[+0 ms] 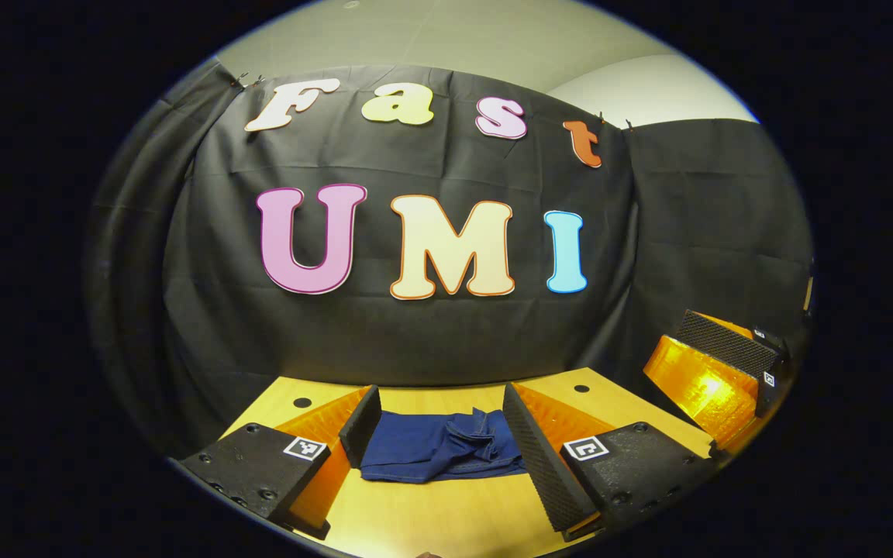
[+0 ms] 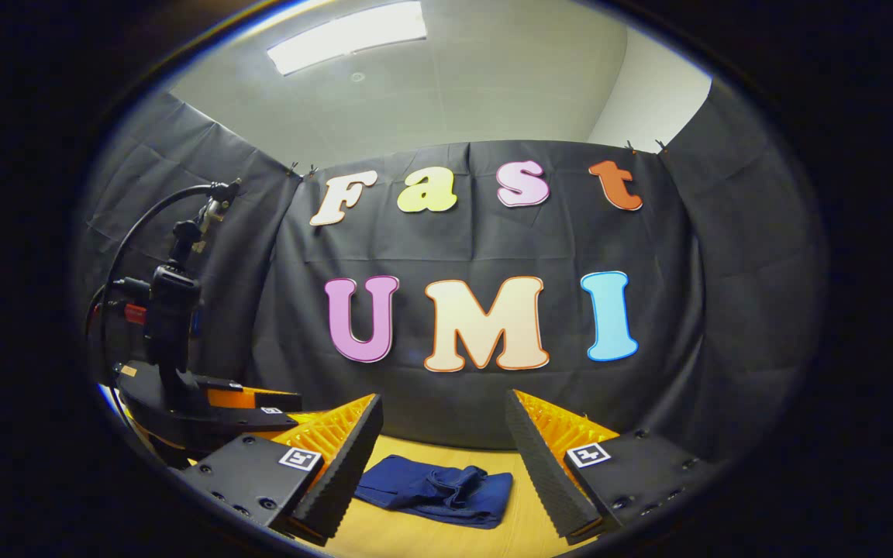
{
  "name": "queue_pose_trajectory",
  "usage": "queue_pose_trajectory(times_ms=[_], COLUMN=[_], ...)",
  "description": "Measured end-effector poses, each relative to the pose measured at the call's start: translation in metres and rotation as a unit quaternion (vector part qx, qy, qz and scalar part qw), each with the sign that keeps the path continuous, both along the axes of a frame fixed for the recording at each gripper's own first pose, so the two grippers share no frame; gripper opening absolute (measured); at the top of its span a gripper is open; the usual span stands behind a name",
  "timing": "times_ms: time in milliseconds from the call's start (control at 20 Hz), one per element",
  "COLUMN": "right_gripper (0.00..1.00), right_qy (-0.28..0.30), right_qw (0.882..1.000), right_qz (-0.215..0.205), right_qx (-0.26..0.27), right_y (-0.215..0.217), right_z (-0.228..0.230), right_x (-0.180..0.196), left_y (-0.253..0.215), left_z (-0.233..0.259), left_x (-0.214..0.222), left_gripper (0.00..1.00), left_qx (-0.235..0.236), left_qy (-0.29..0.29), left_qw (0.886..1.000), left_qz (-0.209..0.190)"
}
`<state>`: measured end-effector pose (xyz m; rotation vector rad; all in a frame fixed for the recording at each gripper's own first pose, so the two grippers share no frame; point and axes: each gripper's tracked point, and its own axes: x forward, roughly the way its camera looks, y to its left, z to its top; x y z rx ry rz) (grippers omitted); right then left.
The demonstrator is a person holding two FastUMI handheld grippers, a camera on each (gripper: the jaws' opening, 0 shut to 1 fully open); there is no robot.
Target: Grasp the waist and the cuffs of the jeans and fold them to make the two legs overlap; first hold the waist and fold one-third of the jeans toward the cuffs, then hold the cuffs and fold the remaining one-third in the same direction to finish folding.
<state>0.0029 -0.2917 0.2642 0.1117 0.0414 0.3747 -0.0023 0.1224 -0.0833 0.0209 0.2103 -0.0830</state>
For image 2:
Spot black cable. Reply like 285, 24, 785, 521
96, 182, 219, 388

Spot ceiling light panel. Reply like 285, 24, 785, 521
266, 0, 428, 77

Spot blue denim jeans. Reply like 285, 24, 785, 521
353, 455, 515, 530

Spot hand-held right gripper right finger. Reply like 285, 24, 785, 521
505, 389, 715, 545

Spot black backdrop cloth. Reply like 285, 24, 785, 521
74, 77, 827, 466

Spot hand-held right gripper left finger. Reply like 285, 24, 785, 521
181, 393, 384, 547

